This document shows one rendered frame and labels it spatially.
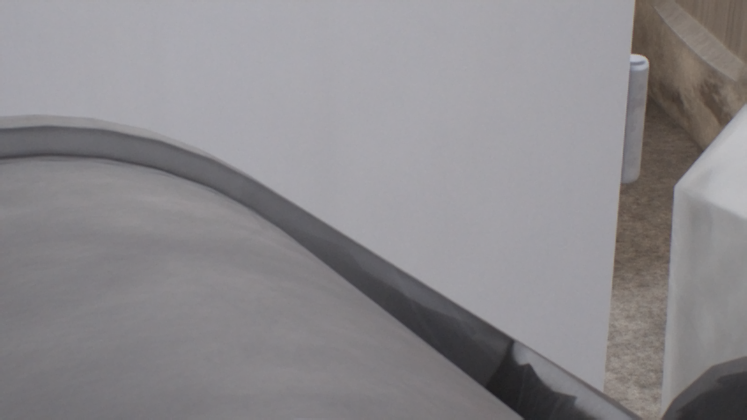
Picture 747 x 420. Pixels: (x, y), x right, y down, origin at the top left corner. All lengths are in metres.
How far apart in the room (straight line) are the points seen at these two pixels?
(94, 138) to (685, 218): 0.09
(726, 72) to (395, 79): 2.40
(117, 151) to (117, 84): 0.32
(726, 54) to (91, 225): 2.82
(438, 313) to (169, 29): 0.31
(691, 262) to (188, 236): 0.10
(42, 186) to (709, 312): 0.10
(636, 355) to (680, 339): 2.29
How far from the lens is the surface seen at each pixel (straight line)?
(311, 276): 0.16
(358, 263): 0.21
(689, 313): 0.25
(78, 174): 0.19
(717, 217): 0.24
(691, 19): 3.07
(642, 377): 2.49
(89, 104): 0.53
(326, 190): 0.56
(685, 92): 3.08
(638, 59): 0.59
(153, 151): 0.20
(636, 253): 2.77
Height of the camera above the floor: 1.44
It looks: 30 degrees down
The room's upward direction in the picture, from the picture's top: straight up
